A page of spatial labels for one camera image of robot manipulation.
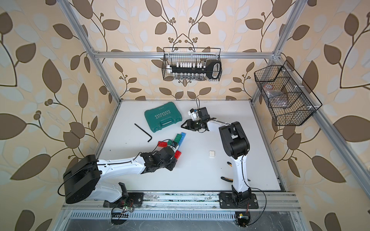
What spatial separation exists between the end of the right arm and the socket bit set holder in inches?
8.1

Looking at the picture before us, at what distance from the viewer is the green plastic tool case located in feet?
3.41

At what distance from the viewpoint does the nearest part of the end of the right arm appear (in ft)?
2.67

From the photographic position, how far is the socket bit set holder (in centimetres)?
82

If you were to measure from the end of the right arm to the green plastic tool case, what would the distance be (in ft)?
0.39

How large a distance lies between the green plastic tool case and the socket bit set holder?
1.00 feet
